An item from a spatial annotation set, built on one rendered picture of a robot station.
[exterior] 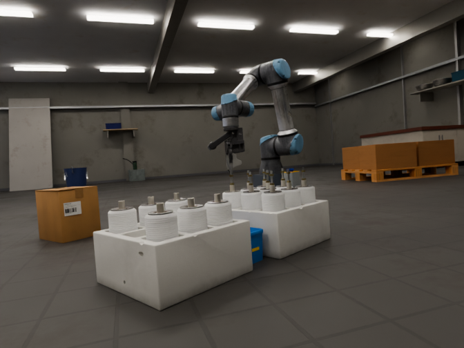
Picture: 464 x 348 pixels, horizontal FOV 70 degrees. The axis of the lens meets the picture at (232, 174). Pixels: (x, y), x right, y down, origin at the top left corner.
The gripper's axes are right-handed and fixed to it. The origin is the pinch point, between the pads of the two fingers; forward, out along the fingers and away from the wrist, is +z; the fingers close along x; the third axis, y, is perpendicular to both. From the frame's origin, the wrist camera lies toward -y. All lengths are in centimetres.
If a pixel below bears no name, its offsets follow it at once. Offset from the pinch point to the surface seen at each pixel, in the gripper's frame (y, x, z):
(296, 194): 25.5, -17.0, 11.5
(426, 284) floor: 43, -69, 35
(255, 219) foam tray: 5.8, -20.6, 20.0
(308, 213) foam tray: 30.3, -17.4, 20.2
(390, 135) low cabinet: 416, 473, -35
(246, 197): 4.5, -13.3, 11.5
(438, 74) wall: 628, 576, -182
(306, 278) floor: 14, -52, 35
